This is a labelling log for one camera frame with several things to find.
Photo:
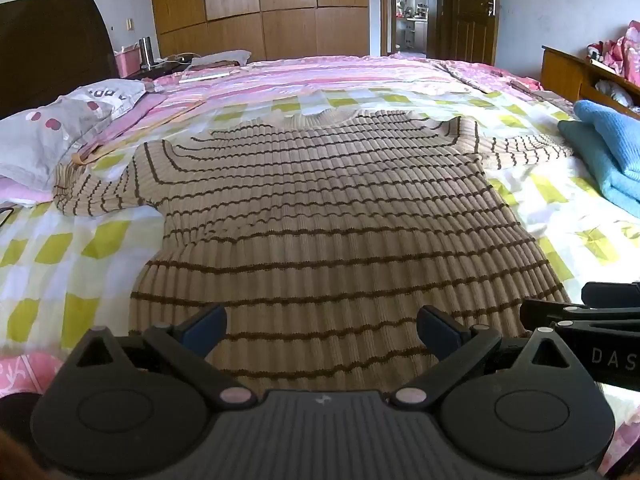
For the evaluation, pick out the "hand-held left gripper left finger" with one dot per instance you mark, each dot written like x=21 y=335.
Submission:
x=206 y=329

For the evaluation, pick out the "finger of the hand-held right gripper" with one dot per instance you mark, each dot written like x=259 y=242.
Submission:
x=612 y=294
x=560 y=314

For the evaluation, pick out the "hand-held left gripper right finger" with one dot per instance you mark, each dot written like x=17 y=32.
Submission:
x=436 y=331

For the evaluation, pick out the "beige brown-striped knit sweater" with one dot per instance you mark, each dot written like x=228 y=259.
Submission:
x=325 y=220

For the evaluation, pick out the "blue folded towel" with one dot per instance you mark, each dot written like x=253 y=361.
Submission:
x=610 y=150

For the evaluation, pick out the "yellow-green checked bed sheet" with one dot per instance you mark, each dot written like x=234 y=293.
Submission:
x=75 y=260

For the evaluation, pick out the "pink patterned cloth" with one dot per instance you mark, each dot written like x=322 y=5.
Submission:
x=30 y=372

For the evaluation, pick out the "wooden side cabinet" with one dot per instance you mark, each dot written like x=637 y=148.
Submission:
x=562 y=72

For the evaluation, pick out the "pink floral bedding pile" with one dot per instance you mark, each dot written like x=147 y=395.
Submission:
x=625 y=52

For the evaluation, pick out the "pink floral quilt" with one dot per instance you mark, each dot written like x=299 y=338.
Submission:
x=490 y=77

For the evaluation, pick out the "grey pillow with pink print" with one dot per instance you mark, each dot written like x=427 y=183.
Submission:
x=60 y=130

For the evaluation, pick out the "white flat book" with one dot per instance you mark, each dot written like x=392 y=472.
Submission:
x=205 y=76

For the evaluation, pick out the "dark nightstand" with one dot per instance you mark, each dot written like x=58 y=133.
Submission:
x=155 y=71

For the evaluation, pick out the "grey folded cloth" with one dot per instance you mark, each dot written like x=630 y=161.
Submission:
x=220 y=57

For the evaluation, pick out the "pink striped blanket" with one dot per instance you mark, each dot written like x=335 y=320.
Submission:
x=350 y=72

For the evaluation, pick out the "pink storage box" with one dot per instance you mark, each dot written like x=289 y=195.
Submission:
x=127 y=62

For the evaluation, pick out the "brown wooden door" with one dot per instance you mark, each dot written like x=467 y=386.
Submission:
x=470 y=10

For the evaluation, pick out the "dark brown headboard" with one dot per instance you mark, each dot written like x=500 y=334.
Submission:
x=50 y=50

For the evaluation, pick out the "wooden wardrobe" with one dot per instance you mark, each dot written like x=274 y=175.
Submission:
x=260 y=5

